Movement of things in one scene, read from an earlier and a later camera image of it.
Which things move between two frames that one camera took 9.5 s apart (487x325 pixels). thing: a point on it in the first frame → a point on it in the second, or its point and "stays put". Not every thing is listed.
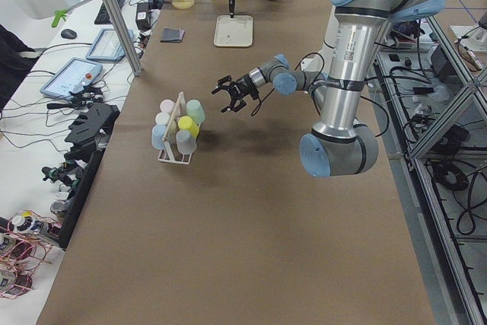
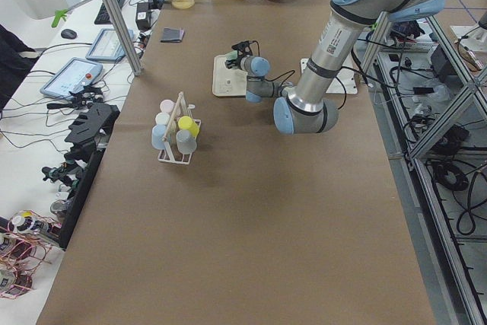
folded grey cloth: [172, 35] stays put
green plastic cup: [195, 111] → [231, 55]
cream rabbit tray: [236, 32] → [227, 81]
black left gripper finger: [243, 103] → [233, 64]
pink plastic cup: [167, 106] stays put
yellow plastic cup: [186, 123] stays put
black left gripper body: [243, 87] → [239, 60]
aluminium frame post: [109, 1] stays put
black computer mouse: [68, 33] stays put
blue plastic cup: [157, 133] stays put
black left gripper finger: [221, 86] → [239, 49]
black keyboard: [103, 17] stays put
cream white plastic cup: [162, 119] stays put
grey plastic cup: [186, 142] stays put
